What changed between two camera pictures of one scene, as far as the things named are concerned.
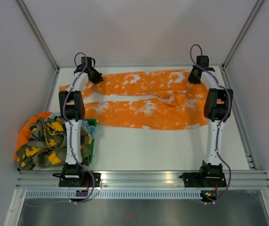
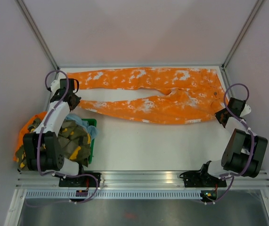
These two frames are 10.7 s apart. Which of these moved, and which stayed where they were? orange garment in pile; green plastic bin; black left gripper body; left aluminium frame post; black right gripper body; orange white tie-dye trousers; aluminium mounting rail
Moved: black left gripper body; black right gripper body; orange white tie-dye trousers
Stayed: orange garment in pile; aluminium mounting rail; green plastic bin; left aluminium frame post
